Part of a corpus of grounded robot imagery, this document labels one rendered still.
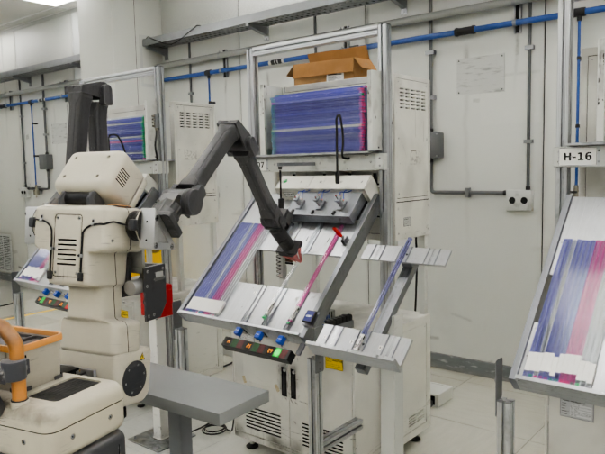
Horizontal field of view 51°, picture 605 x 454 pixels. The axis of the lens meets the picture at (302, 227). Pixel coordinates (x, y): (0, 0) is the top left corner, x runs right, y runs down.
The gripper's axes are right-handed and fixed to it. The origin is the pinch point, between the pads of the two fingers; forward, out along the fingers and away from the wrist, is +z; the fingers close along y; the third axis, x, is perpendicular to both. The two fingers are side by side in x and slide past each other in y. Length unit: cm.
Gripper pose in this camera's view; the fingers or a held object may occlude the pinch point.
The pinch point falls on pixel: (298, 259)
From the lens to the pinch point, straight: 256.2
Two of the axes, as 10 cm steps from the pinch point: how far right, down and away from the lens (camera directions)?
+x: -4.4, 7.5, -4.9
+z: 4.5, 6.6, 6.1
